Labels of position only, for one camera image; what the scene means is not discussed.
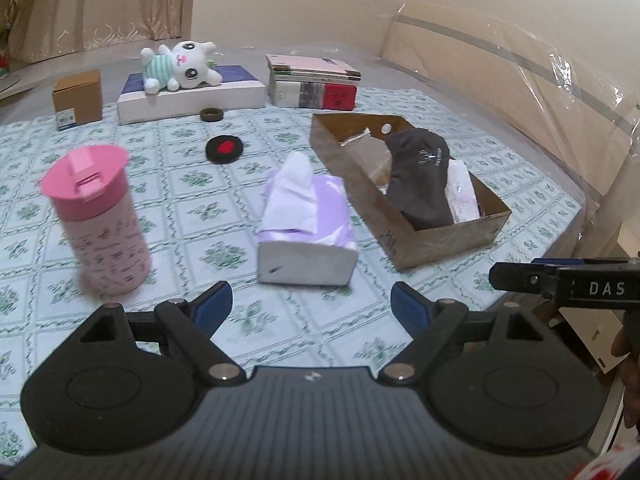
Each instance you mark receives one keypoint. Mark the beige curtain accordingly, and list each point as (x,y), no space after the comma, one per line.
(100,5)

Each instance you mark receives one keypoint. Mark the plastic wrapped bed headboard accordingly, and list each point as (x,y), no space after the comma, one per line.
(500,70)

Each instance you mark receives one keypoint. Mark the clear plastic bag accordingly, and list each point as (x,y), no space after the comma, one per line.
(365,160)

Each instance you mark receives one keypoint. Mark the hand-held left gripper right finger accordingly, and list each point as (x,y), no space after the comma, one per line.
(407,307)

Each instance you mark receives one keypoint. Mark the dark grey knit cap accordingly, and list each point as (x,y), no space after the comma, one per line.
(417,180)

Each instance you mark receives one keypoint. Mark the red and white box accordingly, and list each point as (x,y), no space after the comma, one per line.
(320,95)

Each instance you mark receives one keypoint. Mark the small brown cardboard box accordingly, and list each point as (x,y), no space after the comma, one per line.
(77,95)

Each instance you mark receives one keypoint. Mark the pink lidded tumbler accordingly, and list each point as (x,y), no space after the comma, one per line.
(105,240)

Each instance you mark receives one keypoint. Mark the white bunny plush toy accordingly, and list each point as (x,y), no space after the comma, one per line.
(185,65)

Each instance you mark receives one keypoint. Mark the pink book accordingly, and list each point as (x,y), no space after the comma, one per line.
(315,66)

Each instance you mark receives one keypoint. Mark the white pink-printed packet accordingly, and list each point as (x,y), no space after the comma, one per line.
(462,190)

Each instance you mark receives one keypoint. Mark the black round pad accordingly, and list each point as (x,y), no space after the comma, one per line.
(225,149)

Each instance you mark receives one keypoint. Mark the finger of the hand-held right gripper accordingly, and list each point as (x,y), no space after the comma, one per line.
(555,262)
(520,277)

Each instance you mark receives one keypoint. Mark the green floral bed sheet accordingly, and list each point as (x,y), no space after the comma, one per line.
(200,185)

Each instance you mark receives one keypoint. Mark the brown cardboard tray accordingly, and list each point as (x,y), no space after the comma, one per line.
(380,220)

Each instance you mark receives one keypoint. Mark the plain cardboard box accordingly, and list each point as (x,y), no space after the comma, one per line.
(590,335)

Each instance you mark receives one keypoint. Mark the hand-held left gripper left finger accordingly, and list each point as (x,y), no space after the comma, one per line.
(212,305)

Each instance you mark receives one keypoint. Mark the white box with blue top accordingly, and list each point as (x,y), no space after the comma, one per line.
(190,102)

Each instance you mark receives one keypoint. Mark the purple tissue pack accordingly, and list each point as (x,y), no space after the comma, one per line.
(310,260)

